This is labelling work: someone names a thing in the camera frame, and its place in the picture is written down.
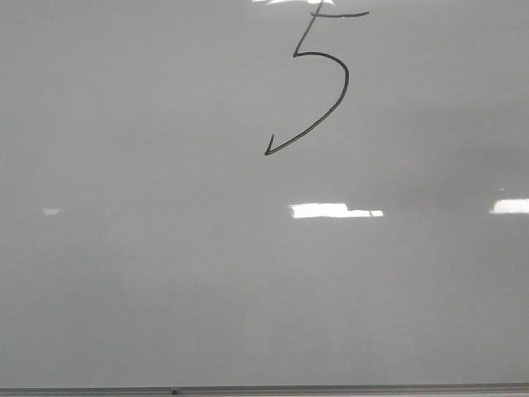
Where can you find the white whiteboard surface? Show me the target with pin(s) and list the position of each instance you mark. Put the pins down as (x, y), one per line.
(263, 193)

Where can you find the grey aluminium whiteboard frame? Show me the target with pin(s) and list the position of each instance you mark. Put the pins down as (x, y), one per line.
(487, 389)

